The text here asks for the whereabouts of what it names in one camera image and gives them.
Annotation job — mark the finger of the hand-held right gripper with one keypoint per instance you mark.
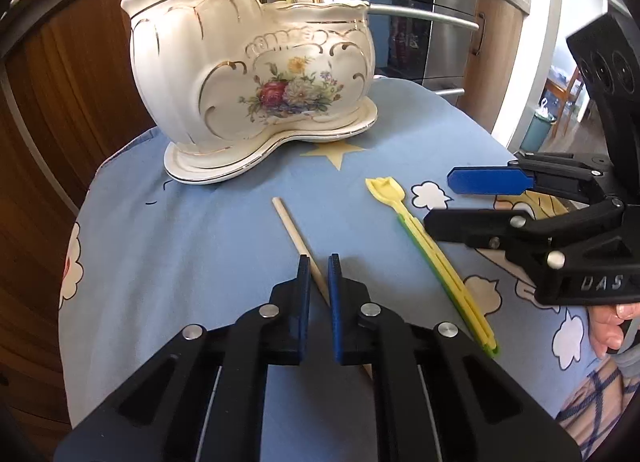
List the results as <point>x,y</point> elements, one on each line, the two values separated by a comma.
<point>490,179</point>
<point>475,227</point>

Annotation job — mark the teal trash bin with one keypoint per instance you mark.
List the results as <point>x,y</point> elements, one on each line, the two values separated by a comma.
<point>537,126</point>

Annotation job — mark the person's right hand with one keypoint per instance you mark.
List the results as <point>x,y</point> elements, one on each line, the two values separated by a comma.
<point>605,332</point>

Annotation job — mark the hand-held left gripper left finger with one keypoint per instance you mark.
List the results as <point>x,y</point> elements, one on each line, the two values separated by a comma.
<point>304,312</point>

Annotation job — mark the blue cartoon printed cloth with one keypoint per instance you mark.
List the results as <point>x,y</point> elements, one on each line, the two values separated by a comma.
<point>200,252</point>

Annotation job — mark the white floral ceramic utensil holder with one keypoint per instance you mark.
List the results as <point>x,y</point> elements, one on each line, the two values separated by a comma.
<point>200,66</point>

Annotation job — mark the narrow wooden cabinet panel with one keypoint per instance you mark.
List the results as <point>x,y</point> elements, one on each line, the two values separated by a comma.
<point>492,56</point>

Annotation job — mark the white ceramic saucer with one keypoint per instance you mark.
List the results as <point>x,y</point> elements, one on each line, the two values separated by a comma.
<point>215,169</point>

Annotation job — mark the wooden chair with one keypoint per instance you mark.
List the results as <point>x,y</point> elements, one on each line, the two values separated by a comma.
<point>567,101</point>

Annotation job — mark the person's plaid trousers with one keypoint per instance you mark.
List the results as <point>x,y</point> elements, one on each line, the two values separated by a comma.
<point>595,402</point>

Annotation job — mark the wooden kitchen cabinets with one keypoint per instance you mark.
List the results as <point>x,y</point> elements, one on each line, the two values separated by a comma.
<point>65,141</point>

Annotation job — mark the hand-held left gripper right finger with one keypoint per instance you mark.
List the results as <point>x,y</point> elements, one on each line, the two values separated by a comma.
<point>335,312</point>

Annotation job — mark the stainless steel oven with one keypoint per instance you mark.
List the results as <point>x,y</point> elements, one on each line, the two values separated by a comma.
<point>420,16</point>

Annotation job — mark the yellow plastic spoon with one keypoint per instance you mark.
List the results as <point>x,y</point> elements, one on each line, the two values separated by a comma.
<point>450,287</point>

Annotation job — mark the cream chopstick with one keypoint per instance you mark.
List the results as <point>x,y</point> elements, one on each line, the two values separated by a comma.
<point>294,237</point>

